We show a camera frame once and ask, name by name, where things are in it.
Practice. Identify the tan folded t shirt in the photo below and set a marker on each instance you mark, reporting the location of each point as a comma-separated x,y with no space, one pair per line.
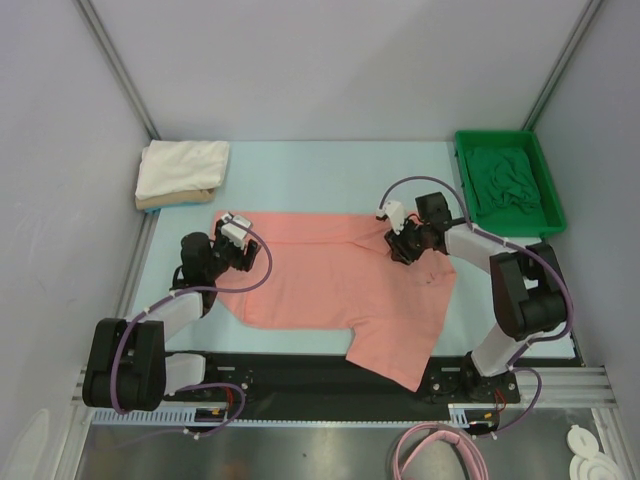
198,196

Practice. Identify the green plastic tray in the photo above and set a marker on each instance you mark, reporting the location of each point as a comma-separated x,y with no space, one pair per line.
545,221

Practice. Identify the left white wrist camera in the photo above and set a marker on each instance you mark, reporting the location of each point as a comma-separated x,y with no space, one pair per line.
236,229

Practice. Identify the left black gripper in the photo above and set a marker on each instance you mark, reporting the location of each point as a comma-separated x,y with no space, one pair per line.
243,261

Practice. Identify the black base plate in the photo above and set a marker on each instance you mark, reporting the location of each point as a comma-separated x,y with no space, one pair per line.
330,388

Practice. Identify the pink t shirt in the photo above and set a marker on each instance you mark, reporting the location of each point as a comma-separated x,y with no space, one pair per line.
334,271

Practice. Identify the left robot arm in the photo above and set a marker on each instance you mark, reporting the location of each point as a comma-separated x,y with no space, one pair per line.
127,366

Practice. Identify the white cable duct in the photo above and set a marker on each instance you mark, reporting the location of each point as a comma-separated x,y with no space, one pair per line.
171,416

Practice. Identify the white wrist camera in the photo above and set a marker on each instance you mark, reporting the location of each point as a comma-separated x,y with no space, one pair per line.
393,211
236,229

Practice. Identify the green t shirt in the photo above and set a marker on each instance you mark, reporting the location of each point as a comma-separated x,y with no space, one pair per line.
502,178

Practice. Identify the light blue folded t shirt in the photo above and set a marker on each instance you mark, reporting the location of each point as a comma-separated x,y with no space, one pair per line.
171,206

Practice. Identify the white plastic discs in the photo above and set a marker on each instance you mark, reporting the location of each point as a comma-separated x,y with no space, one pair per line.
588,462

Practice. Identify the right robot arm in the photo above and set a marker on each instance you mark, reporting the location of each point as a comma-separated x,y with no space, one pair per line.
529,296

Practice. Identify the aluminium frame rail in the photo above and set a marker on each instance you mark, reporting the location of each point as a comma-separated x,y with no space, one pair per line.
571,387

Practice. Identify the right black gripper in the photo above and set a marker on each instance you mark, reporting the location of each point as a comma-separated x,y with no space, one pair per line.
403,243

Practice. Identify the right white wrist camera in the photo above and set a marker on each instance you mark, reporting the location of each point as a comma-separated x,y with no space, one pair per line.
393,211

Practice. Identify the white folded t shirt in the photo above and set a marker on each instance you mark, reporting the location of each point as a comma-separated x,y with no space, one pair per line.
168,167

